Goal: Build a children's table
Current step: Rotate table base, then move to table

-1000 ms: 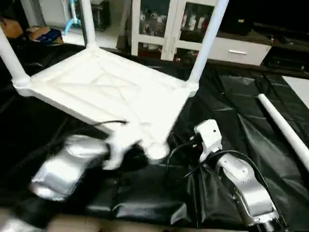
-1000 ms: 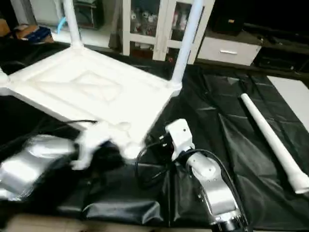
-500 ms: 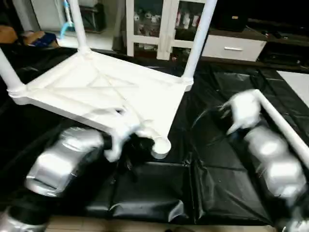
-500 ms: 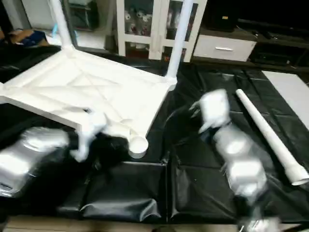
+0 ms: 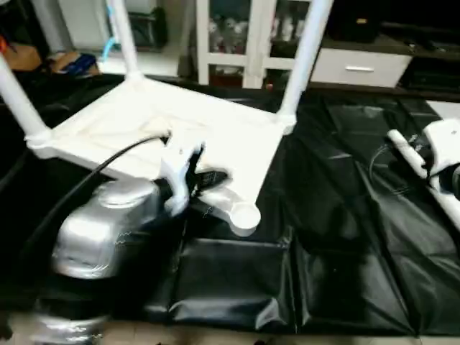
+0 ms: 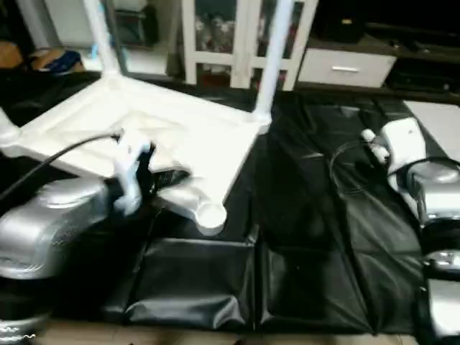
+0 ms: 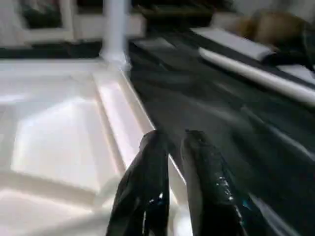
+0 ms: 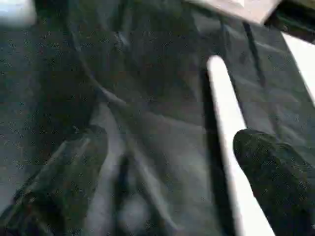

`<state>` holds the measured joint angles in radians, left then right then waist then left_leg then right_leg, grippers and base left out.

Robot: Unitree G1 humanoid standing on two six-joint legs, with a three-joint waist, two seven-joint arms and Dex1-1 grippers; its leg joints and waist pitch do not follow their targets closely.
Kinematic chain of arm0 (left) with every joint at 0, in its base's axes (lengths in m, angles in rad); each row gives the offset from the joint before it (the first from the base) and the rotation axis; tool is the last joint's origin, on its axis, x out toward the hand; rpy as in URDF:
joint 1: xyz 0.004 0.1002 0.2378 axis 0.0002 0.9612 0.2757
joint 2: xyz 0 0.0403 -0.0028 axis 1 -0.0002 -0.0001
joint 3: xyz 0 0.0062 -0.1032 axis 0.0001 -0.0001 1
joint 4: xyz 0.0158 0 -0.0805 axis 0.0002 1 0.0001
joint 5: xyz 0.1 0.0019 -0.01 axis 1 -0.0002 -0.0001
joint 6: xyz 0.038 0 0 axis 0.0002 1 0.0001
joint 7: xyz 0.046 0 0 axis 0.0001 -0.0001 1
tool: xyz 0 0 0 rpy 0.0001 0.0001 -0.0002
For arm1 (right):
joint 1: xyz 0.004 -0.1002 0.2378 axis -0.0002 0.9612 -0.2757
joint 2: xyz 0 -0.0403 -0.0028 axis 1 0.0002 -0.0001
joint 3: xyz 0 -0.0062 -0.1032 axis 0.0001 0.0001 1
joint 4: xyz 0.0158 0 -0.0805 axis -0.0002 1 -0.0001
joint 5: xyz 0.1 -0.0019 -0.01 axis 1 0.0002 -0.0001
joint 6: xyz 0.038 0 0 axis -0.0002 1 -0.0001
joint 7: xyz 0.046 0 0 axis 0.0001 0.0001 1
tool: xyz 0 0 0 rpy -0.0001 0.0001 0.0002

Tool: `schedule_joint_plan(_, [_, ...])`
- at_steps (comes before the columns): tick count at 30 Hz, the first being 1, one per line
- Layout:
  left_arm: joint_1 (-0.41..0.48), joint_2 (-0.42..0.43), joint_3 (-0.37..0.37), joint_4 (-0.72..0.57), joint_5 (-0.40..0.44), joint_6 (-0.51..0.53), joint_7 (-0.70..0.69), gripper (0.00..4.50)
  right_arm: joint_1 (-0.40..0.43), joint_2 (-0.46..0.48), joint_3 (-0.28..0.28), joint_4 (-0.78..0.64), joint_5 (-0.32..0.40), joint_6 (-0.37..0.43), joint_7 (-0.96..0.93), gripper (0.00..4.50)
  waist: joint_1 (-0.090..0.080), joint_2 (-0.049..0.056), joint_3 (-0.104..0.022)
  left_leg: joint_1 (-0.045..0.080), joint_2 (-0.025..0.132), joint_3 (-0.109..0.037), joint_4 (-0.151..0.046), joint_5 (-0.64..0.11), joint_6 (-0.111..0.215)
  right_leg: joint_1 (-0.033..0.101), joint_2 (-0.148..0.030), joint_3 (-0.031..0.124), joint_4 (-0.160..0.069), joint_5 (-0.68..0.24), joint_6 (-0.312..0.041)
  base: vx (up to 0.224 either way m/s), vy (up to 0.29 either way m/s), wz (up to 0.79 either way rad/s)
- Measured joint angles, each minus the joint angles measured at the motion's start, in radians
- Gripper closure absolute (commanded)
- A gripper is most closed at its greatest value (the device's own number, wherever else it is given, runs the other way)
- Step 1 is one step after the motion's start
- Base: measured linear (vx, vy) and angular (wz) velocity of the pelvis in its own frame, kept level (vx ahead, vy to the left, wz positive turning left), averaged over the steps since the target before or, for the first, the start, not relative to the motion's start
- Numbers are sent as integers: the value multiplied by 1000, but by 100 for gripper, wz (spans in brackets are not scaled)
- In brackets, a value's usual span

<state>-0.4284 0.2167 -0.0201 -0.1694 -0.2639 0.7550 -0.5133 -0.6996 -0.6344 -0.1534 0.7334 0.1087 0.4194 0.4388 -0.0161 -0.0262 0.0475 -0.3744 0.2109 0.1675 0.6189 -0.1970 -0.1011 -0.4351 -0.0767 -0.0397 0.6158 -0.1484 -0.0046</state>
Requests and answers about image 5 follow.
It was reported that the light blue plastic object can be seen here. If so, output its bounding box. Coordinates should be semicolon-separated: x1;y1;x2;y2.
99;29;120;64

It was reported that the black work mat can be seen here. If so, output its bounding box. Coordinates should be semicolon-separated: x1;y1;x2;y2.
0;68;460;335

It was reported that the brown cardboard box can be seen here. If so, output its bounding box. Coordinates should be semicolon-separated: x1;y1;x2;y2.
49;50;103;77

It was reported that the white plastic table leg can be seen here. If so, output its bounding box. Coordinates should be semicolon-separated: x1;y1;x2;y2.
386;128;460;232
108;0;146;81
0;52;52;146
276;0;336;124

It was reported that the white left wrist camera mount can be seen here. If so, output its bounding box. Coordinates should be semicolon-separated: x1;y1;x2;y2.
158;139;206;218

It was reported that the white drawer unit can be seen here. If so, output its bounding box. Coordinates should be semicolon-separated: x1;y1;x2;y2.
309;46;415;90

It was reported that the dark low media cabinet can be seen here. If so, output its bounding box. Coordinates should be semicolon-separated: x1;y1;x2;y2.
402;22;460;94

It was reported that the white flat board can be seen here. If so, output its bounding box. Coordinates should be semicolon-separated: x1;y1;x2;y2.
424;99;460;123

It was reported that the white glass door cabinet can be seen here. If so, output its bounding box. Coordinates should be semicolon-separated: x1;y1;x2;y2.
194;0;318;91

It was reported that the white plastic table top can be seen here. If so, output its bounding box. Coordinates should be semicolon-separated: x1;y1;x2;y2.
24;73;298;238

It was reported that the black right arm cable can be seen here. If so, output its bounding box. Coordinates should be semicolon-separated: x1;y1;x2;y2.
369;138;433;196

